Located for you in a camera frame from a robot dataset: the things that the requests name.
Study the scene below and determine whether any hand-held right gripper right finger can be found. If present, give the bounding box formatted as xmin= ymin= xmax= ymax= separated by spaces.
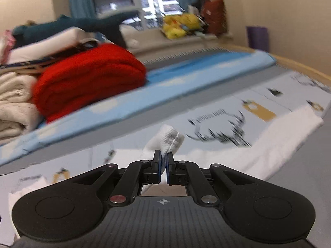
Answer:
xmin=166 ymin=152 xmax=261 ymax=207

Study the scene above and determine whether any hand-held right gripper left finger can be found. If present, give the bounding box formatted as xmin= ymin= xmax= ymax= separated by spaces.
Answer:
xmin=70 ymin=150 xmax=164 ymax=207

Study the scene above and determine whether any white shirt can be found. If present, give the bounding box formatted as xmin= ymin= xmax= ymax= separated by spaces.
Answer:
xmin=8 ymin=105 xmax=324 ymax=246

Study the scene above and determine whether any blue cloud print sheet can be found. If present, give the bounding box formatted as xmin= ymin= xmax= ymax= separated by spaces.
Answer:
xmin=0 ymin=50 xmax=276 ymax=167

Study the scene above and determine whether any red blanket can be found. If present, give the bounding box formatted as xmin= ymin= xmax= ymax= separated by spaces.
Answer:
xmin=32 ymin=43 xmax=147 ymax=123

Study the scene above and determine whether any white window sill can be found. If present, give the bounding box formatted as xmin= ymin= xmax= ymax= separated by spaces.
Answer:
xmin=120 ymin=24 xmax=233 ymax=55

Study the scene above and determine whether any deer and lantern print bedsheet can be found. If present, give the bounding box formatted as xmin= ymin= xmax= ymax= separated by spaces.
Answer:
xmin=0 ymin=64 xmax=331 ymax=248

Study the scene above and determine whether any yellow plush toy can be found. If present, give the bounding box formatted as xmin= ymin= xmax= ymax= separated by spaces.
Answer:
xmin=162 ymin=13 xmax=203 ymax=40

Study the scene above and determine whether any purple rolled mat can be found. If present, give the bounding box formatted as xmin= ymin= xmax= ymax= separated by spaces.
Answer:
xmin=246 ymin=26 xmax=270 ymax=51

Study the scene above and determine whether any beige blanket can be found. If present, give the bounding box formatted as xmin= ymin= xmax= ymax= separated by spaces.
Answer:
xmin=0 ymin=71 xmax=45 ymax=145

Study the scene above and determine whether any red-brown cushion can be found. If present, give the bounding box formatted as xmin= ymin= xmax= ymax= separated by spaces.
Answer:
xmin=200 ymin=0 xmax=228 ymax=35

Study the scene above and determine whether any dark teal cloth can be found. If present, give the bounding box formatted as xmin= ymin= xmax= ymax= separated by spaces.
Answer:
xmin=12 ymin=12 xmax=141 ymax=49

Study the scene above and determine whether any dark patterned cloth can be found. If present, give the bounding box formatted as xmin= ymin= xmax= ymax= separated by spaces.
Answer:
xmin=0 ymin=38 xmax=100 ymax=76

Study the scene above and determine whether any white folded duvet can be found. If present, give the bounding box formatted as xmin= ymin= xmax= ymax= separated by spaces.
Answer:
xmin=8 ymin=27 xmax=88 ymax=64

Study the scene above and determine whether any pink cloth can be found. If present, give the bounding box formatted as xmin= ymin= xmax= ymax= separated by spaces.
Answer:
xmin=0 ymin=30 xmax=16 ymax=65

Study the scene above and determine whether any wooden bed frame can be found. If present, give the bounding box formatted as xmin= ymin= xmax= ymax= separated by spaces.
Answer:
xmin=220 ymin=44 xmax=331 ymax=89

